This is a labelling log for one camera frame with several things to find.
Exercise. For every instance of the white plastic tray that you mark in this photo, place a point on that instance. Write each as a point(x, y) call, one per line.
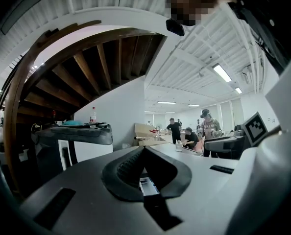
point(148, 186)

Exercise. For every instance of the white and black appliance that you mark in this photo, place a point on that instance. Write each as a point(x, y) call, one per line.
point(91, 148)

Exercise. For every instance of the person's head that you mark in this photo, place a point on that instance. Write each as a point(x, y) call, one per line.
point(197, 1)

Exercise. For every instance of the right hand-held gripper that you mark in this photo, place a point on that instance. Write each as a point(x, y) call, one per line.
point(254, 128)

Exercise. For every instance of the blue item on tray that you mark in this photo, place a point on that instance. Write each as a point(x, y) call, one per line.
point(73, 123)

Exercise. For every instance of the black head-worn camera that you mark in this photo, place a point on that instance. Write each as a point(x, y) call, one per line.
point(175, 28)

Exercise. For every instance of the small clear glass jar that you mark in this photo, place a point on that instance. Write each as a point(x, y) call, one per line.
point(178, 146)

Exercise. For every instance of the cardboard box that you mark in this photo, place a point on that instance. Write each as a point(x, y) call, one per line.
point(141, 130)

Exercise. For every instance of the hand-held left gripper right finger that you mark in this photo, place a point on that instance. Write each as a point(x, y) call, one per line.
point(204, 185)

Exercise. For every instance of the red-capped plastic bottle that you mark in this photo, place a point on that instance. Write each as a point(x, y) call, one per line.
point(93, 116)

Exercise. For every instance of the metal tube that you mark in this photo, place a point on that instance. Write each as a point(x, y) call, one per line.
point(140, 138)

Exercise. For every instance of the ceiling light bar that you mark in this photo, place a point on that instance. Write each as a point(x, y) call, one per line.
point(238, 90)
point(221, 72)
point(166, 102)
point(194, 105)

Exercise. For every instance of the wooden staircase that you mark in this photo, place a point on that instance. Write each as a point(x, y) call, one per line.
point(86, 65)

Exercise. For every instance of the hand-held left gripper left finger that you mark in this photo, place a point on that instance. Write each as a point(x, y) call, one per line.
point(86, 192)

